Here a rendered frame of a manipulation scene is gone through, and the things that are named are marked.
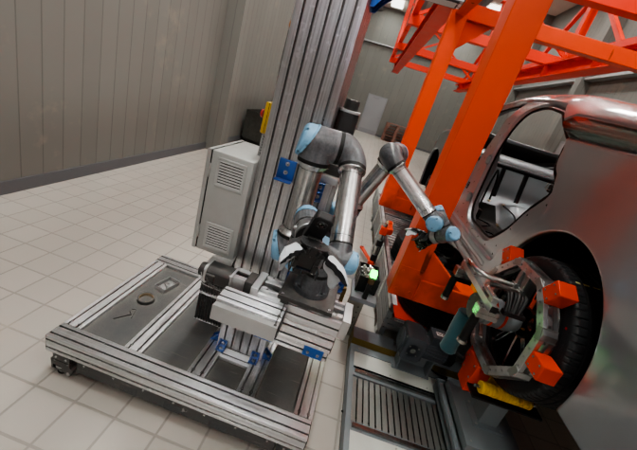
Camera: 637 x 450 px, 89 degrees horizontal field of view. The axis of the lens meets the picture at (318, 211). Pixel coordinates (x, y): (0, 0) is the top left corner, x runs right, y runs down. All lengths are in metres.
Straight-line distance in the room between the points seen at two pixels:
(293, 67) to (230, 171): 0.47
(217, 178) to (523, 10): 1.61
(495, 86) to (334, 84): 0.94
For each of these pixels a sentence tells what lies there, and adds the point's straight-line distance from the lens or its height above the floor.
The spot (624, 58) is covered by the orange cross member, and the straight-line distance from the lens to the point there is 4.52.
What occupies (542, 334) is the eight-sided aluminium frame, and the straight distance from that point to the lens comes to 1.60.
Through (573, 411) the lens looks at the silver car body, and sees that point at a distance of 1.60.
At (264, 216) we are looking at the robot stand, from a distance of 1.43.
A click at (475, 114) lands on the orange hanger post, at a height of 1.68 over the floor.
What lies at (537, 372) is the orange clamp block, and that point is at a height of 0.85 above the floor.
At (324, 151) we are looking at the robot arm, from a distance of 1.09.
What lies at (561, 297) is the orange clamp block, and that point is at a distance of 1.58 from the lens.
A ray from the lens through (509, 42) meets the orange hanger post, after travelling 1.98.
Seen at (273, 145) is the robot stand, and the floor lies 1.31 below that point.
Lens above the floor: 1.57
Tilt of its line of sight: 20 degrees down
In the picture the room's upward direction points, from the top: 17 degrees clockwise
